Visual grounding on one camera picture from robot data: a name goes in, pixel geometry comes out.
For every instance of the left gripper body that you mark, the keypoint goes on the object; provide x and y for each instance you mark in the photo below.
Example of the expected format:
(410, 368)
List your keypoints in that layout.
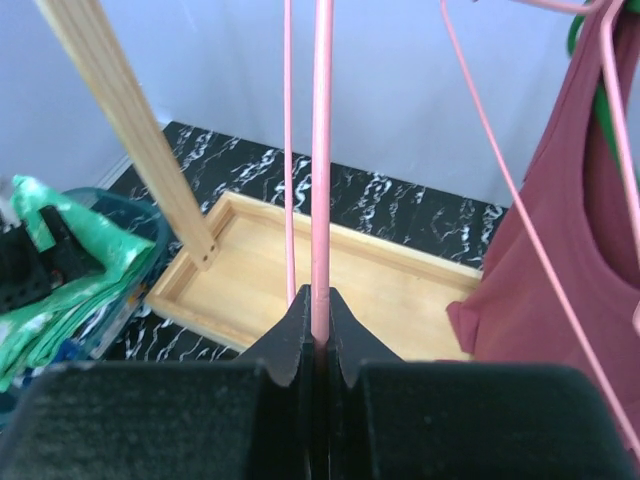
(29, 275)

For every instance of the wooden clothes rack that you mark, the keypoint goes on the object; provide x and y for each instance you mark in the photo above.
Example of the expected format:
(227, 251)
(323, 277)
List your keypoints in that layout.
(231, 282)

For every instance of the pink wire hanger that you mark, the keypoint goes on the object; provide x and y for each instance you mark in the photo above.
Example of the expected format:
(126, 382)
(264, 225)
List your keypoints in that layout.
(321, 166)
(609, 11)

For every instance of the green white patterned trousers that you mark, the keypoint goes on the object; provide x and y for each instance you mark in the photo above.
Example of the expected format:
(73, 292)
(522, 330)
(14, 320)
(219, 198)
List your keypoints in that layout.
(31, 336)

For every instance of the maroon tank top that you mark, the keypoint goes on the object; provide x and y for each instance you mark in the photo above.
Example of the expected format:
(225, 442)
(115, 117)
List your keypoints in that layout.
(574, 196)

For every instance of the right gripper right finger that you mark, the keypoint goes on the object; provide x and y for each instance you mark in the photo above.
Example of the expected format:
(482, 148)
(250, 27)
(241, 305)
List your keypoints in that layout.
(446, 419)

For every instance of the green plastic hanger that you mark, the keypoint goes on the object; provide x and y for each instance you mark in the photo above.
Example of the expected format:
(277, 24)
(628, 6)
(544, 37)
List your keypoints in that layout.
(600, 104)

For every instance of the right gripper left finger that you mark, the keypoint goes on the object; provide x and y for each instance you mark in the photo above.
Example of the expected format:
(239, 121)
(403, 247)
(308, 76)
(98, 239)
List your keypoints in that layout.
(245, 418)

